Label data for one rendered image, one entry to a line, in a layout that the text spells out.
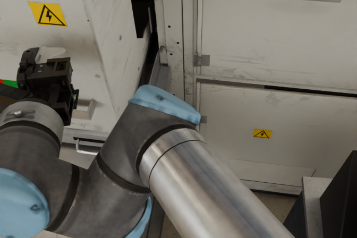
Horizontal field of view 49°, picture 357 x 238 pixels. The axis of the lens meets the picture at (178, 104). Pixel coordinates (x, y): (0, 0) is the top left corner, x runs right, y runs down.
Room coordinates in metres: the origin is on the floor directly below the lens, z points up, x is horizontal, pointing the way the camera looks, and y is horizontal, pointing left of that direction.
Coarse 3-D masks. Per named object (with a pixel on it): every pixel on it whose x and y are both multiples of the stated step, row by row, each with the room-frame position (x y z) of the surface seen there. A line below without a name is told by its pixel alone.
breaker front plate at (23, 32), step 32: (0, 0) 0.54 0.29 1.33; (32, 0) 0.53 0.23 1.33; (64, 0) 0.51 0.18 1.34; (0, 32) 0.54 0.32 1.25; (32, 32) 0.53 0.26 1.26; (64, 32) 0.52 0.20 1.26; (0, 64) 0.55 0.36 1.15; (96, 64) 0.51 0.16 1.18; (96, 96) 0.51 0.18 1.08; (96, 128) 0.52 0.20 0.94
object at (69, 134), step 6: (66, 132) 0.52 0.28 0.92; (72, 132) 0.52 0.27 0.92; (78, 132) 0.52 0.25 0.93; (84, 132) 0.52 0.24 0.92; (90, 132) 0.52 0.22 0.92; (96, 132) 0.52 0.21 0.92; (102, 132) 0.52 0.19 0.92; (66, 138) 0.53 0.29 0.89; (72, 138) 0.52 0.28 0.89; (84, 138) 0.52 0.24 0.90; (90, 138) 0.51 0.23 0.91; (96, 138) 0.51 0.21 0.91; (102, 138) 0.51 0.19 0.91; (84, 144) 0.52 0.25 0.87; (90, 144) 0.51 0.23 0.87; (96, 144) 0.51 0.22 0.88; (102, 144) 0.51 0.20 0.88
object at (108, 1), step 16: (96, 0) 0.55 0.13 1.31; (112, 0) 0.62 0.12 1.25; (128, 0) 0.71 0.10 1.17; (96, 16) 0.53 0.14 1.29; (112, 16) 0.60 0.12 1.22; (128, 16) 0.69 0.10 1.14; (96, 32) 0.51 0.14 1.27; (112, 32) 0.58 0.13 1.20; (128, 32) 0.67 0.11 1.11; (144, 32) 0.80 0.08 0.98; (112, 48) 0.56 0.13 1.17; (128, 48) 0.65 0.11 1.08; (144, 48) 0.78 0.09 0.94; (112, 64) 0.55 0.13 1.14; (128, 64) 0.63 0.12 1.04; (112, 80) 0.53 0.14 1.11; (128, 80) 0.61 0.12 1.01; (112, 96) 0.51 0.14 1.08; (128, 96) 0.59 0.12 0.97
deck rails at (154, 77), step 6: (156, 54) 0.78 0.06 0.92; (156, 60) 0.76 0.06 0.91; (150, 66) 0.79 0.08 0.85; (156, 66) 0.75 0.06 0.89; (150, 72) 0.77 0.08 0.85; (156, 72) 0.75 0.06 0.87; (150, 78) 0.69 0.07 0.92; (156, 78) 0.74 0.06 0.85; (144, 84) 0.72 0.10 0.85; (150, 84) 0.67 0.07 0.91; (156, 84) 0.72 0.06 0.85
